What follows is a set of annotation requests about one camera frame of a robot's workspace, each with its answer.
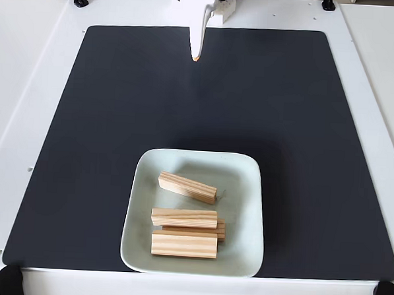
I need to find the black rubber mat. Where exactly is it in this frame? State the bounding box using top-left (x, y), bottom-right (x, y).
top-left (1, 15), bottom-right (394, 286)

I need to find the wooden block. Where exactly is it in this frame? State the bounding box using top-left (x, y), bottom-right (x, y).
top-left (161, 215), bottom-right (228, 243)
top-left (150, 207), bottom-right (219, 230)
top-left (150, 230), bottom-right (219, 261)
top-left (156, 171), bottom-right (219, 206)

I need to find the pale green square plate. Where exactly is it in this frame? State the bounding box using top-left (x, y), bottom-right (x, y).
top-left (118, 146), bottom-right (269, 280)

